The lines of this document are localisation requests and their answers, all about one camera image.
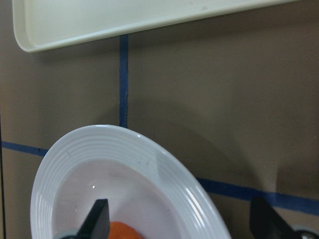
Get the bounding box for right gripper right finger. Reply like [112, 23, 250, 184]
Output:
[249, 197, 297, 239]

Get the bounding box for orange fruit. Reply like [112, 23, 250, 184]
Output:
[108, 222, 142, 239]

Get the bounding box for white round plate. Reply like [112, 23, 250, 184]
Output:
[30, 125, 230, 239]

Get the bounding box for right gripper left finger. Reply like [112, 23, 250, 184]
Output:
[77, 199, 110, 239]

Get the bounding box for cream bear tray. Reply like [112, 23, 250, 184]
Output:
[12, 0, 300, 53]

